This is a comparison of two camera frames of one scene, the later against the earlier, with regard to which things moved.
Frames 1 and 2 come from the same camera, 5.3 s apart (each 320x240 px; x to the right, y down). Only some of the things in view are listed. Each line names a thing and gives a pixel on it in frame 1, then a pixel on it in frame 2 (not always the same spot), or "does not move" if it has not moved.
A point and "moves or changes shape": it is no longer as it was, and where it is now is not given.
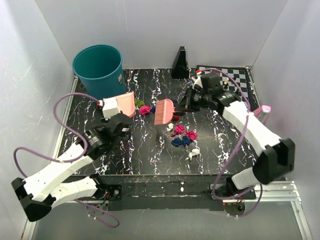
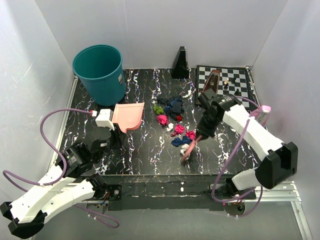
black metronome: (180, 69) does not move
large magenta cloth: (144, 109) -> (162, 119)
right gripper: (186, 105) -> (201, 130)
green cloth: (139, 102) -> (158, 110)
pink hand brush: (164, 110) -> (191, 147)
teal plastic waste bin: (99, 69) does not move
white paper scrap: (195, 152) -> (184, 147)
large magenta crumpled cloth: (179, 130) does not move
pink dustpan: (126, 103) moves or changes shape
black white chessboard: (242, 76) does not move
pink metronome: (262, 113) does not move
